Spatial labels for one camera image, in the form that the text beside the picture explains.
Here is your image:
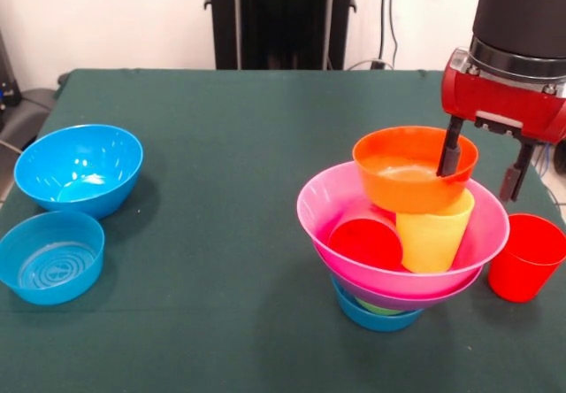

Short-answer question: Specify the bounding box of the orange bowl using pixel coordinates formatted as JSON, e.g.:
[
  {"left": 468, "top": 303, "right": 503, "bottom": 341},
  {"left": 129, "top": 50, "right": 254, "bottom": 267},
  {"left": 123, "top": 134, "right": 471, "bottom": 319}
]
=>
[{"left": 352, "top": 126, "right": 479, "bottom": 215}]

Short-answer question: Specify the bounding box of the dark grey stand base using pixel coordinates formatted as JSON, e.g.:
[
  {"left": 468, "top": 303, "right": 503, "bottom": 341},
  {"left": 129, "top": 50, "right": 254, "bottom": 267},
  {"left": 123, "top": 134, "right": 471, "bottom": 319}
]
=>
[{"left": 0, "top": 87, "right": 57, "bottom": 155}]

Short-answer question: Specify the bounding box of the crimson cup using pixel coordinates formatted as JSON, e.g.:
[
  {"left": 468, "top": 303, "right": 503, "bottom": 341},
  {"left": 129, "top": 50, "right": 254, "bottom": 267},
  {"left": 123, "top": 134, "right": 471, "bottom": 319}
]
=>
[{"left": 327, "top": 209, "right": 404, "bottom": 273}]

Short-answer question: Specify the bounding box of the green bowl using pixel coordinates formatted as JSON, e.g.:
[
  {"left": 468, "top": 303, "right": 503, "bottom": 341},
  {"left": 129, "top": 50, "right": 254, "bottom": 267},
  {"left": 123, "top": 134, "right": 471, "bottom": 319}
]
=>
[{"left": 353, "top": 296, "right": 412, "bottom": 316}]

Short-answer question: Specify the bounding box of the red cup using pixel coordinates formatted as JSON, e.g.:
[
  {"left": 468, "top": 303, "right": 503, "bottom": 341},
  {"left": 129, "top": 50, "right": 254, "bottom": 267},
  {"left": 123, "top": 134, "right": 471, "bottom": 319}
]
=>
[{"left": 487, "top": 213, "right": 566, "bottom": 304}]

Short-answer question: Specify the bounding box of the large pink bowl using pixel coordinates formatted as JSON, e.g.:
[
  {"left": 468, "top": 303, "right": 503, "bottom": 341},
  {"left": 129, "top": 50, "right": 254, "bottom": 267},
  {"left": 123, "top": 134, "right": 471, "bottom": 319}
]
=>
[{"left": 296, "top": 161, "right": 510, "bottom": 300}]

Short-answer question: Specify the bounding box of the small blue bowl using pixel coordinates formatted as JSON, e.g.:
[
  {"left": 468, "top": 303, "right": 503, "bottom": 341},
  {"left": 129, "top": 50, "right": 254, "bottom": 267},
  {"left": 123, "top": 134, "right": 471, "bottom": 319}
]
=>
[
  {"left": 0, "top": 211, "right": 106, "bottom": 306},
  {"left": 330, "top": 275, "right": 425, "bottom": 333}
]

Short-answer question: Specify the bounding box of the large blue bowl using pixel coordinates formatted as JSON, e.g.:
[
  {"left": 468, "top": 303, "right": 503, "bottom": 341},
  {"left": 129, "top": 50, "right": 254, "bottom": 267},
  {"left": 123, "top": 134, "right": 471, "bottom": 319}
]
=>
[{"left": 13, "top": 123, "right": 144, "bottom": 220}]

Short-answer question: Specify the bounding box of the black wall cable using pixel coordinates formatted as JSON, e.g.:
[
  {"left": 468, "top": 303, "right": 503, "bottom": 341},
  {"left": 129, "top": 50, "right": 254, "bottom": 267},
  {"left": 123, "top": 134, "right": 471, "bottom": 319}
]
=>
[{"left": 379, "top": 0, "right": 400, "bottom": 65}]

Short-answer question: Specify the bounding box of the yellow cup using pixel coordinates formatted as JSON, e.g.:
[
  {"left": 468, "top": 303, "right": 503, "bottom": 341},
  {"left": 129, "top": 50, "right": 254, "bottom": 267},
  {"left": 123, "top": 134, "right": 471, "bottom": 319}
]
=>
[{"left": 395, "top": 189, "right": 476, "bottom": 274}]

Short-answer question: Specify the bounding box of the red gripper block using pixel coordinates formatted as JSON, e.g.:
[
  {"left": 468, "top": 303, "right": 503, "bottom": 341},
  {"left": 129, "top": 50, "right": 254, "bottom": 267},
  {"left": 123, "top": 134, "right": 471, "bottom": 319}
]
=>
[{"left": 436, "top": 58, "right": 566, "bottom": 202}]

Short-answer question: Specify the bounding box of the dark green tablecloth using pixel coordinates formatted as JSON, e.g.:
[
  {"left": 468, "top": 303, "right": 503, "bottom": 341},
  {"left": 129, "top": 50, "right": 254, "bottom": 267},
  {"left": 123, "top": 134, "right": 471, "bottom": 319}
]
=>
[{"left": 0, "top": 67, "right": 566, "bottom": 393}]

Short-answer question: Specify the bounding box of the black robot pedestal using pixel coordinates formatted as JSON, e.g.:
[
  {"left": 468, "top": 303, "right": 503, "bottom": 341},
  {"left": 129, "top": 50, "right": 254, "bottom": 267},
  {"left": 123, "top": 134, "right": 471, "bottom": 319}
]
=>
[{"left": 203, "top": 0, "right": 358, "bottom": 70}]

